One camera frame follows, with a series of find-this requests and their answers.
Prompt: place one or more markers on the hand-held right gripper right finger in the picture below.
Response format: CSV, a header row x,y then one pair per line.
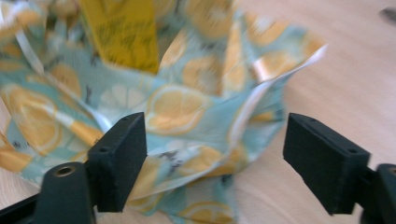
x,y
327,165

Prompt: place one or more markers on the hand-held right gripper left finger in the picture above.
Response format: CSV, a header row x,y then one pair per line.
x,y
120,161

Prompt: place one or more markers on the lemon print fabric bag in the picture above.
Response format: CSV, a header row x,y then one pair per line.
x,y
193,102

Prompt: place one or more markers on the yellow packet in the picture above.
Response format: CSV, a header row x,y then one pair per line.
x,y
124,31

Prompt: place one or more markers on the dark round table grommet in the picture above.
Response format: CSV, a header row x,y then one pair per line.
x,y
389,15

